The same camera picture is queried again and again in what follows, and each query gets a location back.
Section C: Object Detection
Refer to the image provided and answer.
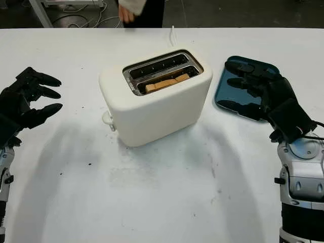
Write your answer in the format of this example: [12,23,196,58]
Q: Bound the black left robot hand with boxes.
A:
[0,66,63,147]

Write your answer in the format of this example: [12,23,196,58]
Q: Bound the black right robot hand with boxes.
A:
[217,61,297,123]

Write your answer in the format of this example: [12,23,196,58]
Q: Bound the person's bare hand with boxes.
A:
[118,4,135,24]

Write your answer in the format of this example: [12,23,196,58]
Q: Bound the person's forearm white sleeve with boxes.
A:
[118,0,143,17]

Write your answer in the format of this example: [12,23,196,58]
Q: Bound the person body dark trousers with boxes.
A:
[123,0,164,28]

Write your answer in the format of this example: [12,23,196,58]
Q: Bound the brown toast slice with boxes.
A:
[145,73,190,93]

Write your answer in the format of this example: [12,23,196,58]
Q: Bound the white two-slot toaster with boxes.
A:
[98,48,214,148]

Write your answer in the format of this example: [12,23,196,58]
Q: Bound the blue rectangular tray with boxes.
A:
[214,55,282,123]

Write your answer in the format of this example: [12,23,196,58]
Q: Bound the white floor cable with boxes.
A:
[67,14,125,28]

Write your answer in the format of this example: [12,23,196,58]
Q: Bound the white toaster power cable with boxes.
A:
[168,25,177,48]

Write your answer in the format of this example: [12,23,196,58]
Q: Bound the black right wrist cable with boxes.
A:
[301,120,324,141]

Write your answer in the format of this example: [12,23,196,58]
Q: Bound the white metal table frame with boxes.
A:
[34,0,106,28]

